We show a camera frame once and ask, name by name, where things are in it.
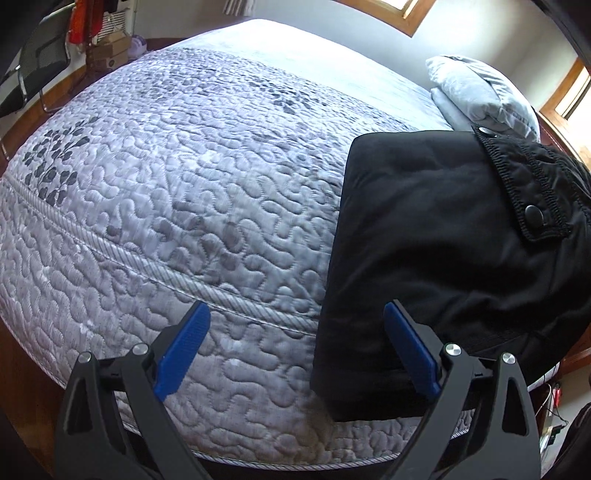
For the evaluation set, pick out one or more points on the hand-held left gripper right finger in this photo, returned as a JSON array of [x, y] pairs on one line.
[[413, 350]]

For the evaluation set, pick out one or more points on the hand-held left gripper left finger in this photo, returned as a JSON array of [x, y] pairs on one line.
[[182, 350]]

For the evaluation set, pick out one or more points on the black jacket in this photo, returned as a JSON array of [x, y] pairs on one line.
[[438, 230]]

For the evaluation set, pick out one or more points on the grey quilted blanket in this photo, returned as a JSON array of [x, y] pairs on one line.
[[161, 207]]

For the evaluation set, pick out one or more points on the bedside table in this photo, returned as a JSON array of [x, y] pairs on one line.
[[551, 429]]

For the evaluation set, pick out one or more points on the dark wooden headboard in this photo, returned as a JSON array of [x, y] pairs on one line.
[[554, 138]]

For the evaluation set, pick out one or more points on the grey pillow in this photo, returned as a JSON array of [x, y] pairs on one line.
[[471, 87]]

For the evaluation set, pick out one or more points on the grey quilted bed mattress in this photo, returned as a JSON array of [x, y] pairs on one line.
[[323, 64]]

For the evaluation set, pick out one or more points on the wooden window above headboard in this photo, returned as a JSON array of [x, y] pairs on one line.
[[570, 92]]

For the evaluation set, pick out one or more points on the cardboard boxes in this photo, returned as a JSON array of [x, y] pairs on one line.
[[108, 53]]

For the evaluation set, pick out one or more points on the purple bag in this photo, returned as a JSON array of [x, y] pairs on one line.
[[137, 45]]

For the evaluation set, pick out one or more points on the black mesh chair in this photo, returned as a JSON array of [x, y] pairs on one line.
[[41, 50]]

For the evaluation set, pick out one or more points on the wide wooden framed window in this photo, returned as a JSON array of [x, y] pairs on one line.
[[413, 14]]

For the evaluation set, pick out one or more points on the hanging red cloth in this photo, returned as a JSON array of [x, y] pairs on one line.
[[78, 23]]

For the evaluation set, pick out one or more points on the white curtain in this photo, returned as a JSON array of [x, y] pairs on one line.
[[240, 5]]

